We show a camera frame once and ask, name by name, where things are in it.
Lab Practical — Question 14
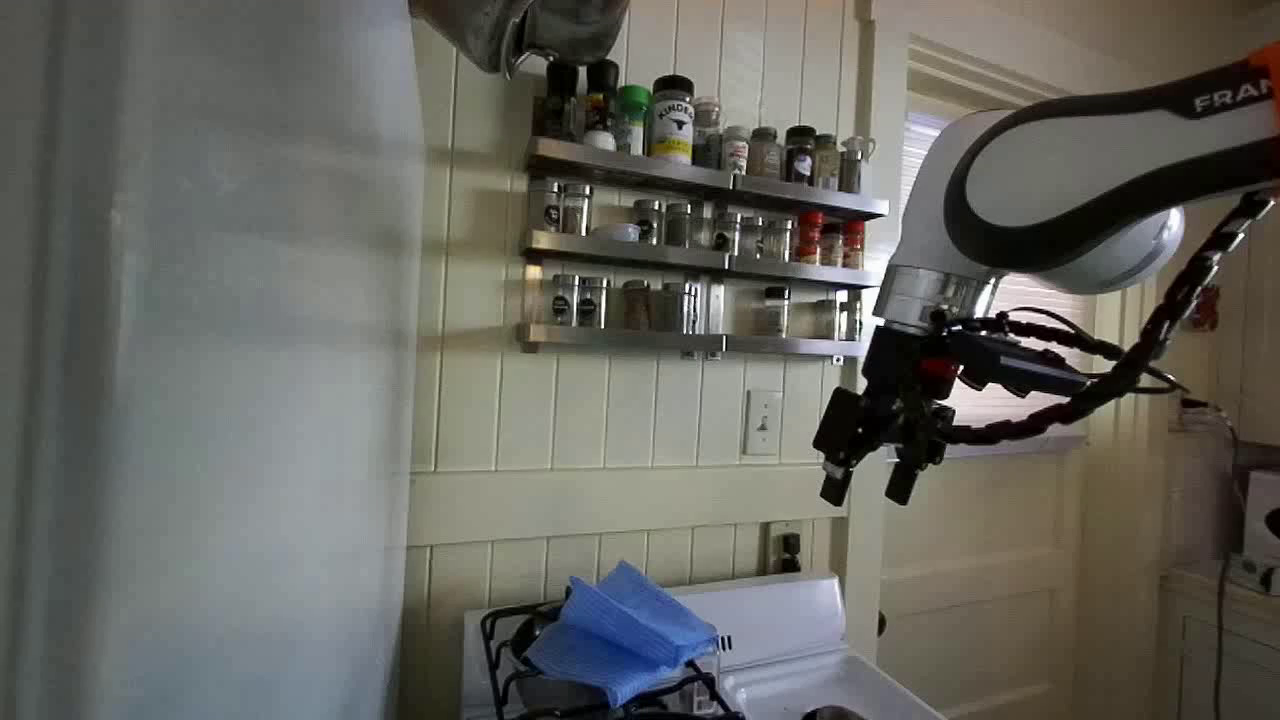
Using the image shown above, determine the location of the white panelled door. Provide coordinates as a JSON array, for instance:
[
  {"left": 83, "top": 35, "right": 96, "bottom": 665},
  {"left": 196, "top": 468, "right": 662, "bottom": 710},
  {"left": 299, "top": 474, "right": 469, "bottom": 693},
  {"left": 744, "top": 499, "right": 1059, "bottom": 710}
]
[{"left": 871, "top": 437, "right": 1092, "bottom": 720}]

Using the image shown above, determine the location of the small red wall fixture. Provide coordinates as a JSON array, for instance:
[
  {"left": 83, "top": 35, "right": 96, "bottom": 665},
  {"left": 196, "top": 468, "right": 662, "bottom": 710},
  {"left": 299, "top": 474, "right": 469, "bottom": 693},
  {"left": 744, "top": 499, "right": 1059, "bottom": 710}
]
[{"left": 1188, "top": 282, "right": 1224, "bottom": 337}]

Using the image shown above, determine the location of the white light switch plate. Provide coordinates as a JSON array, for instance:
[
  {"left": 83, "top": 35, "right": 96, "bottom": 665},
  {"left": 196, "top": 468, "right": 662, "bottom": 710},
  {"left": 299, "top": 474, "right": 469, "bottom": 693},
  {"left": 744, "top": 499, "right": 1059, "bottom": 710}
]
[{"left": 741, "top": 382, "right": 786, "bottom": 458}]

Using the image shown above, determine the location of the dark wall outlet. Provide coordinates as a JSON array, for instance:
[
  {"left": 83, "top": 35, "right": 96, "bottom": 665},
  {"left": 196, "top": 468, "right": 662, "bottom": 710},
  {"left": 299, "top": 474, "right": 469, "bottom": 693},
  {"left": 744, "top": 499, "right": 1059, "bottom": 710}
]
[{"left": 763, "top": 515, "right": 807, "bottom": 581}]

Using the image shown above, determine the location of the black capped spice jar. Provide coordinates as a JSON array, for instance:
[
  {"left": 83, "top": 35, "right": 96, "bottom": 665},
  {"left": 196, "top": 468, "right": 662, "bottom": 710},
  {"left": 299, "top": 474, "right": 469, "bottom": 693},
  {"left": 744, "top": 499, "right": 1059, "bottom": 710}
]
[
  {"left": 534, "top": 57, "right": 586, "bottom": 143},
  {"left": 581, "top": 57, "right": 626, "bottom": 154}
]

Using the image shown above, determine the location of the grey bag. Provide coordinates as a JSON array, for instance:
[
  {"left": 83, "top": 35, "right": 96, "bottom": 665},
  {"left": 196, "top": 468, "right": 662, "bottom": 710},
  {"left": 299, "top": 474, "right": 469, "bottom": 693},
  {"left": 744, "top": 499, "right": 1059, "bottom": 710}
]
[{"left": 407, "top": 0, "right": 633, "bottom": 80}]

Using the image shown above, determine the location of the large white labelled jar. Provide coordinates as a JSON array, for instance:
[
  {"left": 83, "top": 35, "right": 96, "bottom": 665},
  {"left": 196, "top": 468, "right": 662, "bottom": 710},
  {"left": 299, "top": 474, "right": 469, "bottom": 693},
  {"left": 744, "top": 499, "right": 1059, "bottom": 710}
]
[{"left": 650, "top": 72, "right": 700, "bottom": 167}]

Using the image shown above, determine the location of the white box appliance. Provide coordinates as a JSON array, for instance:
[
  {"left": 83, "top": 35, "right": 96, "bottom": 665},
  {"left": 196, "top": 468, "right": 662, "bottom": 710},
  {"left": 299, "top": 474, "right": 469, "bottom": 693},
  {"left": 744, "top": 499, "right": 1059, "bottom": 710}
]
[{"left": 1242, "top": 463, "right": 1280, "bottom": 572}]

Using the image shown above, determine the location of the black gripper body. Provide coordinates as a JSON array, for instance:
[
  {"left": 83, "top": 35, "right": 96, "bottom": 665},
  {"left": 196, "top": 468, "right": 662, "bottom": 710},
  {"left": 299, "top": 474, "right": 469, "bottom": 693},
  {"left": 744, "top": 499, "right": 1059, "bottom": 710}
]
[{"left": 852, "top": 321, "right": 967, "bottom": 419}]

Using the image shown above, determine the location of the green capped spice jar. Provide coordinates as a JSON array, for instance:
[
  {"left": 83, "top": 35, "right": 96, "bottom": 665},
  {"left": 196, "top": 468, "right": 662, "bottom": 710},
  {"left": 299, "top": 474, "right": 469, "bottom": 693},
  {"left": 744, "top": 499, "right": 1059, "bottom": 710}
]
[{"left": 613, "top": 83, "right": 657, "bottom": 160}]

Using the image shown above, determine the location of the black stove grate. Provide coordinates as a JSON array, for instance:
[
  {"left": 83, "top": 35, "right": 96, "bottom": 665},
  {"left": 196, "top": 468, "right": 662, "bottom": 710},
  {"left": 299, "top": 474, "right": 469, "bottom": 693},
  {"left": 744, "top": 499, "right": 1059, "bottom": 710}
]
[{"left": 476, "top": 595, "right": 744, "bottom": 720}]

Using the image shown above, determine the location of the blue striped cloth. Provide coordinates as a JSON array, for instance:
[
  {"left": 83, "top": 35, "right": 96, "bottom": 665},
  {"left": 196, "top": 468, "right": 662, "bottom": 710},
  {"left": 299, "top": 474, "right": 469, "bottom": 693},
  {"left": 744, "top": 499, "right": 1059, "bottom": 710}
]
[{"left": 520, "top": 556, "right": 723, "bottom": 710}]

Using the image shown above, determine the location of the white cabinet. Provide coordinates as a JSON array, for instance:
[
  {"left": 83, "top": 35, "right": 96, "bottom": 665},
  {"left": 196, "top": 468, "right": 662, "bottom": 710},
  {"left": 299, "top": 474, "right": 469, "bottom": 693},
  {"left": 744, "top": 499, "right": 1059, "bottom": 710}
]
[{"left": 1155, "top": 564, "right": 1280, "bottom": 720}]

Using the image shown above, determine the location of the white stove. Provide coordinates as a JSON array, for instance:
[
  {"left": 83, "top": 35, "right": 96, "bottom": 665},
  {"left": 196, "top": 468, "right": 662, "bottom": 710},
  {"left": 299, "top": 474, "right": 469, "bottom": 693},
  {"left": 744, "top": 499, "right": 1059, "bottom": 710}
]
[{"left": 459, "top": 572, "right": 945, "bottom": 720}]

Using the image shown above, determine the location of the thin dark cable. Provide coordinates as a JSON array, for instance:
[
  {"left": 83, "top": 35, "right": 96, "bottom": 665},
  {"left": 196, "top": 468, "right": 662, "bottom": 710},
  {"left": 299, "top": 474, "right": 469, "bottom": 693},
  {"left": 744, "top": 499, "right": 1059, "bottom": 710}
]
[{"left": 1199, "top": 395, "right": 1245, "bottom": 720}]

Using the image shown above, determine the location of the white refrigerator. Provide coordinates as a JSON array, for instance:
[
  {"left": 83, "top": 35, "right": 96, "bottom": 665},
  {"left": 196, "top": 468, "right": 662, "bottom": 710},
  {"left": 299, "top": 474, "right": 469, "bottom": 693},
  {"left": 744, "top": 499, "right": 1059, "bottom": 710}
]
[{"left": 0, "top": 0, "right": 433, "bottom": 720}]

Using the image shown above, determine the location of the orange strap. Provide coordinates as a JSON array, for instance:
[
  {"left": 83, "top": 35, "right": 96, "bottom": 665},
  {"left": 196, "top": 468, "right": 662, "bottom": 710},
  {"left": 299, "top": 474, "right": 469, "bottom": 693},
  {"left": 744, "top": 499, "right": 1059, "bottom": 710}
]
[{"left": 1245, "top": 39, "right": 1280, "bottom": 94}]

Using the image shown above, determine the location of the black braided cable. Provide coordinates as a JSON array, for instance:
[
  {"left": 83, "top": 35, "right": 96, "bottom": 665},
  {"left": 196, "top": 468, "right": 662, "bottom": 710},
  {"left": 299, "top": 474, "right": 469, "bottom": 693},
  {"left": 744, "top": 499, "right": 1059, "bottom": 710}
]
[{"left": 931, "top": 186, "right": 1280, "bottom": 450}]

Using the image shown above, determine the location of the metal spice shelf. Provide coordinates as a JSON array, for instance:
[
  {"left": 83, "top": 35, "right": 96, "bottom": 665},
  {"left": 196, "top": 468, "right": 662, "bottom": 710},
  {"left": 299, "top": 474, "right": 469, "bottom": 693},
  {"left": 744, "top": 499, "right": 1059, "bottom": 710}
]
[
  {"left": 511, "top": 321, "right": 871, "bottom": 365},
  {"left": 520, "top": 227, "right": 886, "bottom": 290},
  {"left": 530, "top": 137, "right": 893, "bottom": 223}
]

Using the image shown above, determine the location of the black lidded spice jar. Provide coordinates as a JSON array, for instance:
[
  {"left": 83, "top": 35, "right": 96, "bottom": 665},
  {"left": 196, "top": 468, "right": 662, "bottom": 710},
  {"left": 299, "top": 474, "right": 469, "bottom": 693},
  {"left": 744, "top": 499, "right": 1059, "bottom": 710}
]
[{"left": 782, "top": 122, "right": 819, "bottom": 186}]

